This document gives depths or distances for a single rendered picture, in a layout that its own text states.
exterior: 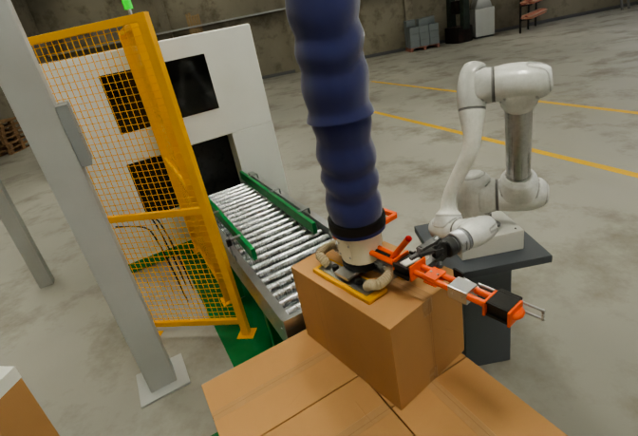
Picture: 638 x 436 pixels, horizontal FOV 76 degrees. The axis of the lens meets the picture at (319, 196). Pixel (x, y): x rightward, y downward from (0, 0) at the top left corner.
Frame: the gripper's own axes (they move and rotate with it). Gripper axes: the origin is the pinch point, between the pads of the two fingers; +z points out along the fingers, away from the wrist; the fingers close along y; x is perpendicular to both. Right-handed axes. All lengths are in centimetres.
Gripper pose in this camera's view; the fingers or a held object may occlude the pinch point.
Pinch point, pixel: (410, 266)
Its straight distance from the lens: 149.9
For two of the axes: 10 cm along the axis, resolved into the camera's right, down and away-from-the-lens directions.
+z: -8.6, 3.4, -3.8
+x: -4.8, -2.8, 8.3
